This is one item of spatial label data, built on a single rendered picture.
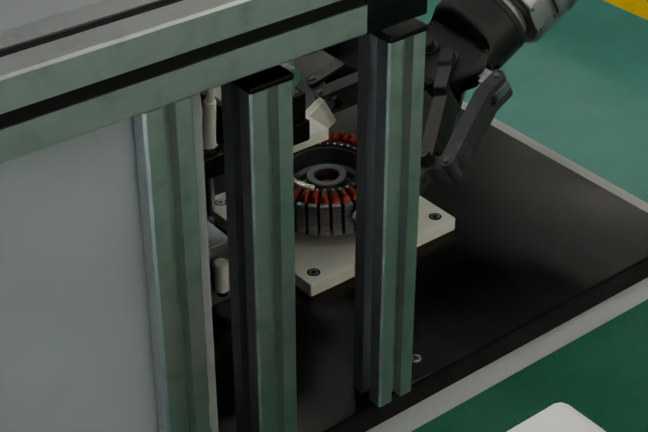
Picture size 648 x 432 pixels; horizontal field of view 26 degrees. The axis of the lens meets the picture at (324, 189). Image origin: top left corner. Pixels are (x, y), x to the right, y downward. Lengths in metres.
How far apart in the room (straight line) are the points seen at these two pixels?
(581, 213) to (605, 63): 1.97
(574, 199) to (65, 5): 0.60
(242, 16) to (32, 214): 0.15
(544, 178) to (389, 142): 0.40
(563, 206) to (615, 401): 0.23
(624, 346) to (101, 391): 0.44
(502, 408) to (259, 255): 0.27
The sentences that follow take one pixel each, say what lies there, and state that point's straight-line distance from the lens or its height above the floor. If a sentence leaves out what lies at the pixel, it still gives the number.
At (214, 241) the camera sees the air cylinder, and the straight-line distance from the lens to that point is 1.05.
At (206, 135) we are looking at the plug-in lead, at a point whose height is 0.91.
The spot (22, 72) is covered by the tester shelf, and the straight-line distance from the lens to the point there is 0.67.
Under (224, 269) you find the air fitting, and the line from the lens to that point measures 1.04.
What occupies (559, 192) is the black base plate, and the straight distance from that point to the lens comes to 1.22.
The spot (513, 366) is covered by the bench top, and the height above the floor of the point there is 0.75.
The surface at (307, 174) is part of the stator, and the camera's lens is 1.14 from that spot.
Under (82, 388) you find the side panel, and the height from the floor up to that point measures 0.91.
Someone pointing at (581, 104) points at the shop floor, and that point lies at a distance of 2.97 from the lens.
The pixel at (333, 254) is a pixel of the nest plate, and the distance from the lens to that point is 1.10.
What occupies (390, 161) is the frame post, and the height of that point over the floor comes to 0.97.
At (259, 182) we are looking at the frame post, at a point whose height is 0.99.
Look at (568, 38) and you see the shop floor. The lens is 3.25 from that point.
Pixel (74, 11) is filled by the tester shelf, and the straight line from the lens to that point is 0.72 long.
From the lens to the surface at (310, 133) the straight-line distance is 1.07.
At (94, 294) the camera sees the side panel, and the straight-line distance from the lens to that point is 0.77.
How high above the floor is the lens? 1.42
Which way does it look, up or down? 32 degrees down
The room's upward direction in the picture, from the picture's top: straight up
